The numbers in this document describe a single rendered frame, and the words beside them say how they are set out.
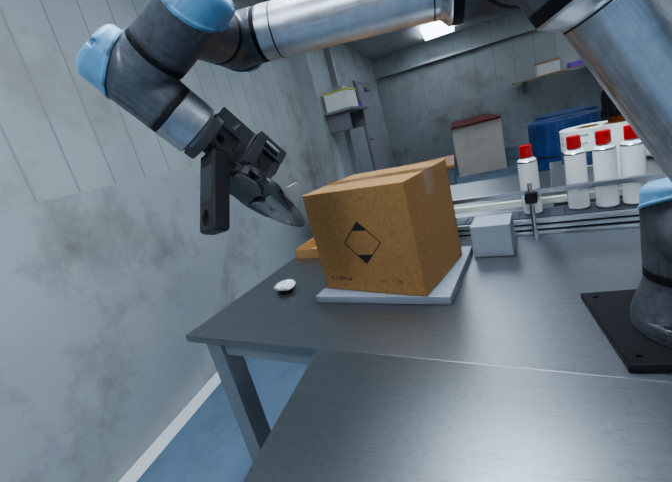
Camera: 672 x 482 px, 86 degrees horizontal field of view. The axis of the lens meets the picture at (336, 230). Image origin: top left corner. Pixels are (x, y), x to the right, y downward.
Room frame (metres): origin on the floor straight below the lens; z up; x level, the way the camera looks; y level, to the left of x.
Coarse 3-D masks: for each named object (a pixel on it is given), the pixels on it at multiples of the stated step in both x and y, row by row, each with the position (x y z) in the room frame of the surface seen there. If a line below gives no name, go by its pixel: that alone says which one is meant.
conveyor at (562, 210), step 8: (544, 208) 1.03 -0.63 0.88; (552, 208) 1.02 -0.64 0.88; (560, 208) 1.00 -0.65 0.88; (568, 208) 0.98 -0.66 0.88; (592, 208) 0.93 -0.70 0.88; (600, 208) 0.92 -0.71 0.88; (616, 208) 0.90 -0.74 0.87; (624, 208) 0.87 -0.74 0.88; (632, 208) 0.86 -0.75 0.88; (472, 216) 1.14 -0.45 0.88; (520, 216) 1.02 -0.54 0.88; (528, 216) 1.00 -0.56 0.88; (536, 216) 0.99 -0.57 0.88; (544, 216) 0.97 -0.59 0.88; (552, 216) 0.96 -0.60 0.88; (464, 224) 1.09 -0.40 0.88
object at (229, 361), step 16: (224, 352) 0.91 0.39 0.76; (240, 352) 0.88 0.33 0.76; (256, 352) 0.85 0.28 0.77; (272, 352) 0.82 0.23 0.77; (224, 368) 0.91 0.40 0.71; (240, 368) 0.93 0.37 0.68; (224, 384) 0.93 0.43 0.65; (240, 384) 0.92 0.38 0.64; (240, 400) 0.90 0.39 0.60; (256, 400) 0.94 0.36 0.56; (240, 416) 0.92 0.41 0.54; (256, 416) 0.93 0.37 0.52; (256, 432) 0.91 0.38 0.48; (256, 448) 0.91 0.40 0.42
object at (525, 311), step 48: (480, 192) 1.63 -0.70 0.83; (528, 240) 0.95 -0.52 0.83; (576, 240) 0.87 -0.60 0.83; (624, 240) 0.80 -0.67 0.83; (480, 288) 0.75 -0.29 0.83; (528, 288) 0.70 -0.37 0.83; (576, 288) 0.65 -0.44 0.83; (624, 288) 0.61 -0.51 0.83; (192, 336) 0.91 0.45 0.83; (240, 336) 0.83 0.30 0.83; (288, 336) 0.77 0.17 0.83; (336, 336) 0.71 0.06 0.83; (384, 336) 0.66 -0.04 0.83; (432, 336) 0.62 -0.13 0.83; (480, 336) 0.58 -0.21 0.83; (528, 336) 0.55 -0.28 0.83; (576, 336) 0.51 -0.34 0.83
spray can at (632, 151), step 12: (624, 132) 0.89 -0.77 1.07; (624, 144) 0.89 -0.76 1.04; (636, 144) 0.87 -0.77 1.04; (624, 156) 0.89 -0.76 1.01; (636, 156) 0.87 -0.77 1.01; (624, 168) 0.89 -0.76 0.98; (636, 168) 0.87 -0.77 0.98; (624, 192) 0.89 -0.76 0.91; (636, 192) 0.87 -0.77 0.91; (624, 204) 0.90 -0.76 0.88; (636, 204) 0.87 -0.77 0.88
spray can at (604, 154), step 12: (600, 132) 0.91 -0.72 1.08; (600, 144) 0.91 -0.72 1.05; (612, 144) 0.90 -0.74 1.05; (600, 156) 0.91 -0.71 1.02; (612, 156) 0.89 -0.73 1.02; (600, 168) 0.91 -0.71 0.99; (612, 168) 0.89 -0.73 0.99; (600, 192) 0.91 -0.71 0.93; (612, 192) 0.89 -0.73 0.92; (600, 204) 0.91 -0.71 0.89; (612, 204) 0.90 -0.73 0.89
